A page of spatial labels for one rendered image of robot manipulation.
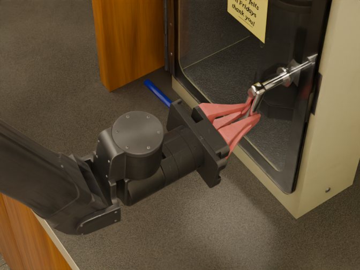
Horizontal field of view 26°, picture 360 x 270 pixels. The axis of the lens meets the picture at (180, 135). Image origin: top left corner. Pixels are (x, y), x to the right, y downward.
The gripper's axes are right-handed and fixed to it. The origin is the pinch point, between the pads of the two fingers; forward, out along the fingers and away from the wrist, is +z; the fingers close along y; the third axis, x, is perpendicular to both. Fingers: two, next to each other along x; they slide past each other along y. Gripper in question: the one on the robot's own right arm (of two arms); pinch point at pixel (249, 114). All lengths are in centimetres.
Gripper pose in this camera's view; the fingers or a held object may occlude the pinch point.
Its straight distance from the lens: 99.3
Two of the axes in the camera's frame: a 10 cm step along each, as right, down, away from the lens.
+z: 8.2, -4.4, 3.6
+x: -1.1, 4.9, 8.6
